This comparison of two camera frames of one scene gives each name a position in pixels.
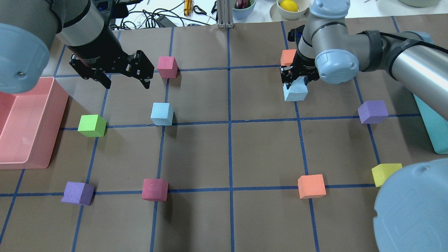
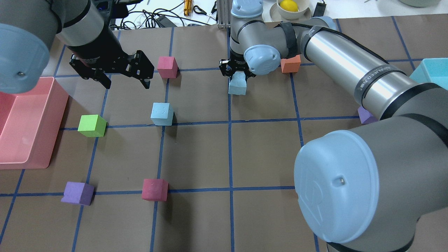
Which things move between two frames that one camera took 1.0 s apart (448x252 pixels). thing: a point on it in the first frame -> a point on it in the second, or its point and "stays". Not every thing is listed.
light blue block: (298, 91) -> (237, 85)
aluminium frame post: (225, 11) stays
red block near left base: (155, 189) stays
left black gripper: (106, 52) stays
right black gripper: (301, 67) -> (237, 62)
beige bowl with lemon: (289, 10) stays
